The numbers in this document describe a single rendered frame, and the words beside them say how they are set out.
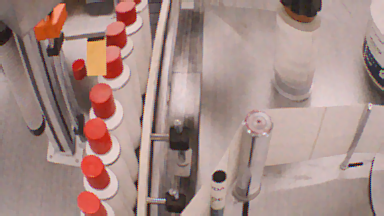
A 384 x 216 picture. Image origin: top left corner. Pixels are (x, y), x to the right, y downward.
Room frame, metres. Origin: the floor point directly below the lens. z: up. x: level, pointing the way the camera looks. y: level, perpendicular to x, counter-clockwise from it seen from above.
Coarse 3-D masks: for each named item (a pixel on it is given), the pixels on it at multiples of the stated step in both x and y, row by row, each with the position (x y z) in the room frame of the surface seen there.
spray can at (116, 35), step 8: (112, 24) 0.49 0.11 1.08; (120, 24) 0.48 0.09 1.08; (112, 32) 0.47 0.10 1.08; (120, 32) 0.47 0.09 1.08; (112, 40) 0.46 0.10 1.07; (120, 40) 0.46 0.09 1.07; (128, 40) 0.48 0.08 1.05; (120, 48) 0.46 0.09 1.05; (128, 48) 0.47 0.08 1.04; (128, 56) 0.46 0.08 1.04; (128, 64) 0.46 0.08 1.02; (136, 72) 0.47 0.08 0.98; (136, 80) 0.47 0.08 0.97; (136, 88) 0.46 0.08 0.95; (136, 96) 0.46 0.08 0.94
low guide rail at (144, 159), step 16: (160, 16) 0.67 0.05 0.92; (160, 32) 0.62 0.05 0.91; (160, 48) 0.58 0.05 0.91; (144, 112) 0.45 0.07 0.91; (144, 128) 0.42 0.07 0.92; (144, 144) 0.39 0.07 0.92; (144, 160) 0.36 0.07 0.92; (144, 176) 0.34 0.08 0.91; (144, 192) 0.31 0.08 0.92; (144, 208) 0.28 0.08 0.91
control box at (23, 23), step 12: (0, 0) 0.31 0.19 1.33; (12, 0) 0.28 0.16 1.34; (24, 0) 0.29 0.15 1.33; (36, 0) 0.30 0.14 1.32; (48, 0) 0.31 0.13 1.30; (60, 0) 0.33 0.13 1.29; (0, 12) 0.32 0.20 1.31; (12, 12) 0.29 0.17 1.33; (24, 12) 0.29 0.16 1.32; (36, 12) 0.30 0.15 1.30; (48, 12) 0.31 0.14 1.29; (12, 24) 0.29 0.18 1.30; (24, 24) 0.29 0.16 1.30; (36, 24) 0.30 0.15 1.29; (24, 36) 0.29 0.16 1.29
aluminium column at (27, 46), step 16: (32, 32) 0.43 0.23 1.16; (32, 48) 0.42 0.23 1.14; (32, 64) 0.42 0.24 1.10; (48, 64) 0.46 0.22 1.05; (32, 80) 0.43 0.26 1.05; (48, 96) 0.42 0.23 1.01; (48, 112) 0.42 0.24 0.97; (64, 112) 0.46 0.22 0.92; (48, 128) 0.42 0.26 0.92; (64, 128) 0.43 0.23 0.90; (64, 144) 0.42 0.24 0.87
